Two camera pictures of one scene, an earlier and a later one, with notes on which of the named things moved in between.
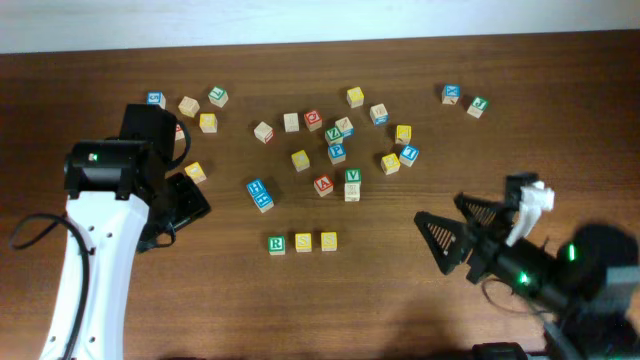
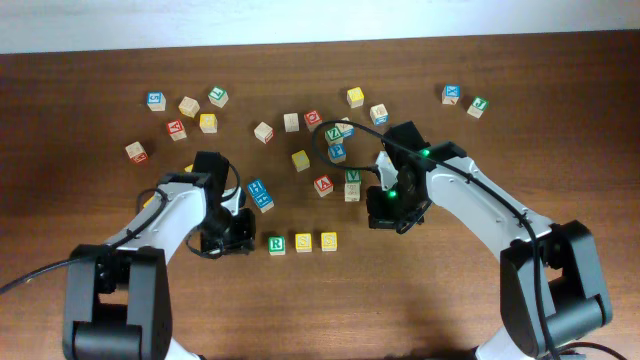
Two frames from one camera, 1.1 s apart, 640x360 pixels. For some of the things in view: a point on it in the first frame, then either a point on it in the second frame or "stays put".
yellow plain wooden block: x=329 y=241 stays put
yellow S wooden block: x=303 y=242 stays put
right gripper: x=461 y=236 to x=378 y=215
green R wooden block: x=276 y=245 stays put
